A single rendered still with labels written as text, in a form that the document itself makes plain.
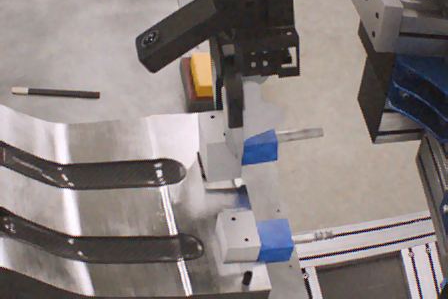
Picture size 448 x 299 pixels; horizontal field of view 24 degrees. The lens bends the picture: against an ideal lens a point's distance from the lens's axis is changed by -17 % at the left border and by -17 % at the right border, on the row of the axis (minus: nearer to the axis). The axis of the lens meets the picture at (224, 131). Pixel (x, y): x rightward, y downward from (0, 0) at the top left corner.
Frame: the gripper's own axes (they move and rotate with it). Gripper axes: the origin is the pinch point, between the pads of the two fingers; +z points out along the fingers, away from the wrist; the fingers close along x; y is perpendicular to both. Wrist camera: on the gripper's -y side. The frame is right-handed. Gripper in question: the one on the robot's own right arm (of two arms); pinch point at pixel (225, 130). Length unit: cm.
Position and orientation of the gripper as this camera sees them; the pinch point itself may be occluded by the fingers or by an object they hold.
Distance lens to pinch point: 130.6
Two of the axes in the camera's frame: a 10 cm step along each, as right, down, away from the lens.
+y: 9.8, -1.4, 1.2
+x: -1.9, -6.3, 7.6
